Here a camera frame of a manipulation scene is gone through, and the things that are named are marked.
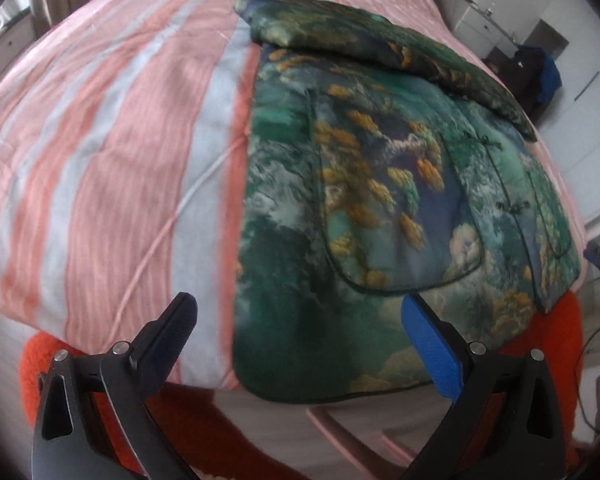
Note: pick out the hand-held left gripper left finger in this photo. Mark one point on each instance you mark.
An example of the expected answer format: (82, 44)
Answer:
(172, 330)

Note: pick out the white window seat cabinet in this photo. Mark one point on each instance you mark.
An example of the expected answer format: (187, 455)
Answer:
(15, 40)

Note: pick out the blue garment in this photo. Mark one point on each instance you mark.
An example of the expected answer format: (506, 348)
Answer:
(552, 75)

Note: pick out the green printed padded jacket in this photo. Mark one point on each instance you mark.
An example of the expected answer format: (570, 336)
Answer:
(380, 185)

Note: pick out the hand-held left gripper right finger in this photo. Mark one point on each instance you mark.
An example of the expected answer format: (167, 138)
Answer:
(432, 350)

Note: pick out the white wardrobe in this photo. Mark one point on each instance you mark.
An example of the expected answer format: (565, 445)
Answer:
(590, 110)

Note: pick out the pink striped blanket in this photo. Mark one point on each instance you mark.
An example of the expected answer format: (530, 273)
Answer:
(105, 135)

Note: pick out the person's orange fleece clothing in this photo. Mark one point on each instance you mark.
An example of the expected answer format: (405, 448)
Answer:
(540, 330)

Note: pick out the white drawer chest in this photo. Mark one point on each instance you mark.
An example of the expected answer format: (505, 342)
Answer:
(475, 22)

